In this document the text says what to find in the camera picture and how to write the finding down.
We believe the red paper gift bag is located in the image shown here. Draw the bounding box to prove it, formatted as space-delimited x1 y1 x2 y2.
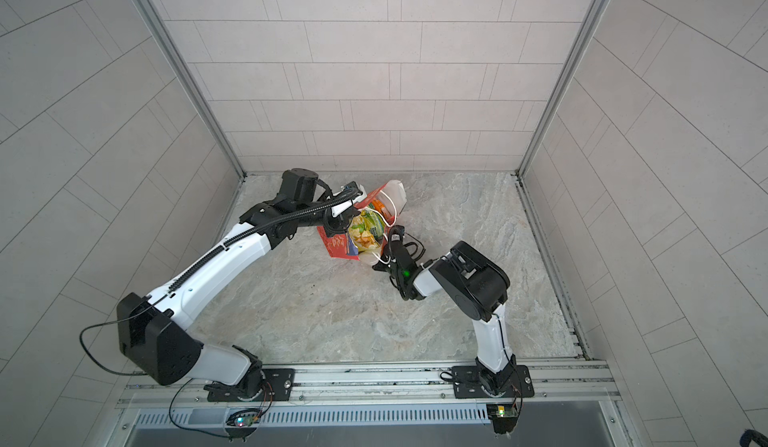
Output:
317 179 407 266

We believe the yellow snack packet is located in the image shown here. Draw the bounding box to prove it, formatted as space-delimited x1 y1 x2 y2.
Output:
347 208 390 253

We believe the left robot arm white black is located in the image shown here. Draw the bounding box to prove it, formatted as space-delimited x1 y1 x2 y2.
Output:
116 168 366 400

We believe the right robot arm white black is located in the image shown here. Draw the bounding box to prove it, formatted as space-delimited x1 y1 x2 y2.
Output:
372 225 522 397

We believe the white perforated vent strip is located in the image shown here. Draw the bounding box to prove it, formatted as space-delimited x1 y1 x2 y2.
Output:
135 403 490 430

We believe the right circuit board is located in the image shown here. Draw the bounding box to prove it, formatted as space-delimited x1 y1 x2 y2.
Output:
486 403 521 435

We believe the left green circuit board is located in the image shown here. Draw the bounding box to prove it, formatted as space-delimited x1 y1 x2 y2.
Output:
225 408 263 439

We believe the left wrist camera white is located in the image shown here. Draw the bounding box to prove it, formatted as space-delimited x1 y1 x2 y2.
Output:
330 185 367 218

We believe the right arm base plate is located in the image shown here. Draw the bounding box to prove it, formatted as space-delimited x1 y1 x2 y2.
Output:
440 364 535 399

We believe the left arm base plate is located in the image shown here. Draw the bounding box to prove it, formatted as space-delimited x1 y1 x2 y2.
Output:
204 368 296 402

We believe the aluminium mounting rail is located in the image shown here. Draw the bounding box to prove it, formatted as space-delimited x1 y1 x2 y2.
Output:
116 359 619 409

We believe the left black cable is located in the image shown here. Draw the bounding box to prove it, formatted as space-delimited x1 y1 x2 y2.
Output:
79 311 151 377

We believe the left corner aluminium post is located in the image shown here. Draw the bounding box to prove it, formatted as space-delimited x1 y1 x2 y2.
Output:
116 0 246 179

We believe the corner aluminium post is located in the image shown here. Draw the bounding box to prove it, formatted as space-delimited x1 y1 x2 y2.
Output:
517 0 625 177
116 0 246 179

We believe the right corner aluminium post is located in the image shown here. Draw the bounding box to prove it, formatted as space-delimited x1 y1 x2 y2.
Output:
517 0 625 177

